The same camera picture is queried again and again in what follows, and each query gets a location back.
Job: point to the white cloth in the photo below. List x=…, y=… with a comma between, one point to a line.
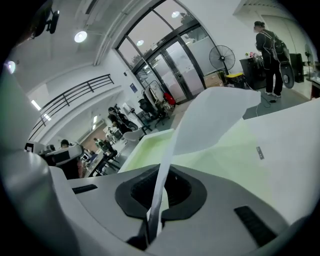
x=212, y=120

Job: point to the black office chair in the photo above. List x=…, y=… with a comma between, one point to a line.
x=147, y=107

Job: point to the dark grey table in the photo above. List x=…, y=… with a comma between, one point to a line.
x=96, y=162

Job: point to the red bag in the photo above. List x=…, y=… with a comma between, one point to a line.
x=170, y=98

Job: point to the black balcony railing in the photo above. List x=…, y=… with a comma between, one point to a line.
x=88, y=86

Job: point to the black cabinet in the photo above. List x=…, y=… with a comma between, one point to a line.
x=251, y=72

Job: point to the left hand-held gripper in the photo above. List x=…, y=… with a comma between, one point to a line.
x=43, y=155

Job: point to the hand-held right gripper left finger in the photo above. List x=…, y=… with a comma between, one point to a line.
x=100, y=200

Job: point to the small grey metal clip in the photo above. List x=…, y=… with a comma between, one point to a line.
x=260, y=153

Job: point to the pale yellow cloth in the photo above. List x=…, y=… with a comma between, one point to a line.
x=225, y=162

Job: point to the black head-mounted camera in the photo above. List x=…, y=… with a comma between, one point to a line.
x=53, y=21

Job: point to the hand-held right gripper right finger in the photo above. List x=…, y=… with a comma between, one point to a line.
x=220, y=212

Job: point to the black pedestal fan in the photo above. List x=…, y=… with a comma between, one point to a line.
x=308, y=53
x=222, y=57

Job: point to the black round floor fan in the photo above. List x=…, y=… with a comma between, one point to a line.
x=287, y=75

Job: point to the black framed glass door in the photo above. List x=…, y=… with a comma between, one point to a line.
x=175, y=67

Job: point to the yellow and black box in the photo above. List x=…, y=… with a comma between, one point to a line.
x=235, y=80

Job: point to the black tall box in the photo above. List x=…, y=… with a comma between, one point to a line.
x=297, y=67

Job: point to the brown cardboard box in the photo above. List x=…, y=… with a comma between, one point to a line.
x=212, y=81

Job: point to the blue wall sign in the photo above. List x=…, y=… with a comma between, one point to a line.
x=133, y=88

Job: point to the coat rack with clothes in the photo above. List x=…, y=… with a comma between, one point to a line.
x=152, y=93

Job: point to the round ceiling lamp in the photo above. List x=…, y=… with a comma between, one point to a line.
x=10, y=67
x=80, y=36

